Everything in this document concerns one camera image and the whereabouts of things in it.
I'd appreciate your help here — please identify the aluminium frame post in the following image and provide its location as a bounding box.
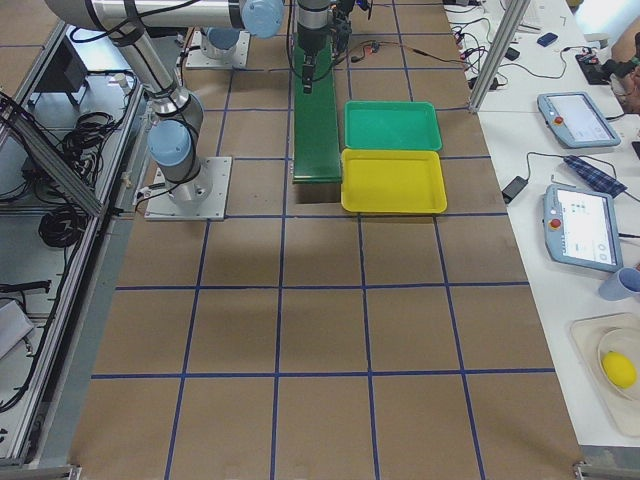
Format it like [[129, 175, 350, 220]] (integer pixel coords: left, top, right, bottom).
[[469, 0, 530, 113]]

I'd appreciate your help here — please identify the blue teach pendant far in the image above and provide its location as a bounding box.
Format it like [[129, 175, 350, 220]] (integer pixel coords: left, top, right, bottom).
[[537, 92, 621, 149]]

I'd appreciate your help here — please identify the black cable bundle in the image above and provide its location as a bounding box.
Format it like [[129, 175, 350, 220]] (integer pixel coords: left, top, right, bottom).
[[38, 204, 89, 249]]

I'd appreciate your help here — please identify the black power adapter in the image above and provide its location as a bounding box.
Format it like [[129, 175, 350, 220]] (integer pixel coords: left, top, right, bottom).
[[501, 176, 528, 205]]

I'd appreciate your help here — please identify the green conveyor belt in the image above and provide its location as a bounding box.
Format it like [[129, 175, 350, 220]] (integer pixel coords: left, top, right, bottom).
[[293, 43, 342, 184]]

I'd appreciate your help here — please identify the blue teach pendant near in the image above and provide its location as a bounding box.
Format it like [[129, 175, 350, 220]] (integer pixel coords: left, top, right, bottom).
[[543, 184, 623, 273]]

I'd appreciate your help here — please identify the yellow lemon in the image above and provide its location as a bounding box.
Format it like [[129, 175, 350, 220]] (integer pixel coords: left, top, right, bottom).
[[601, 351, 637, 389]]

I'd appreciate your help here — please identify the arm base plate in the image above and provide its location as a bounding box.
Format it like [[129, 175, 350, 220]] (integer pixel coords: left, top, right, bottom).
[[185, 29, 250, 70], [144, 157, 232, 221]]

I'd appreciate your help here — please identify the red black wire harness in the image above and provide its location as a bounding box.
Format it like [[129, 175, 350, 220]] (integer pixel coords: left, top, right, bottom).
[[332, 39, 474, 69]]

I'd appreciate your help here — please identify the white bowl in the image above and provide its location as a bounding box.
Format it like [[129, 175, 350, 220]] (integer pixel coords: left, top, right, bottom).
[[597, 327, 639, 401]]

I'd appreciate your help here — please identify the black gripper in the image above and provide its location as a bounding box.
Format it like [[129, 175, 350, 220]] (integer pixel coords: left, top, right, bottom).
[[297, 0, 331, 94], [330, 0, 356, 50]]

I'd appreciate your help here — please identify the blue teach pendant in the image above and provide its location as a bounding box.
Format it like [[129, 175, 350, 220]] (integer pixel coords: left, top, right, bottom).
[[543, 184, 623, 273], [537, 92, 621, 149]]

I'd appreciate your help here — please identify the blue plaid cloth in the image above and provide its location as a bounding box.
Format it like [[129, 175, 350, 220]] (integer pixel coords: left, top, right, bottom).
[[563, 155, 628, 198]]

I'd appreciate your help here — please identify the light blue mug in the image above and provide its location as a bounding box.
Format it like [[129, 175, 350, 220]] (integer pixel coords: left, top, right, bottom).
[[598, 267, 639, 301]]

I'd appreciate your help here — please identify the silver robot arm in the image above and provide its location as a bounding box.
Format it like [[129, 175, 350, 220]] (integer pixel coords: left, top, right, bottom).
[[200, 1, 371, 64], [47, 1, 290, 206]]

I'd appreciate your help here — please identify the green plastic tray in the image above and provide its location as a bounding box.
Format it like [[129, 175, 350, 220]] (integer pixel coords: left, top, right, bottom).
[[344, 100, 443, 151]]

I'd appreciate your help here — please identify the beige tray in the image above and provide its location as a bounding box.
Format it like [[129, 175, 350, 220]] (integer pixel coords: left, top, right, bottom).
[[570, 312, 639, 438]]

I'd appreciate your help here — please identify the yellow plastic tray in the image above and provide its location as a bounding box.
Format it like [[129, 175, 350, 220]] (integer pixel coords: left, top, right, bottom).
[[341, 149, 448, 214]]

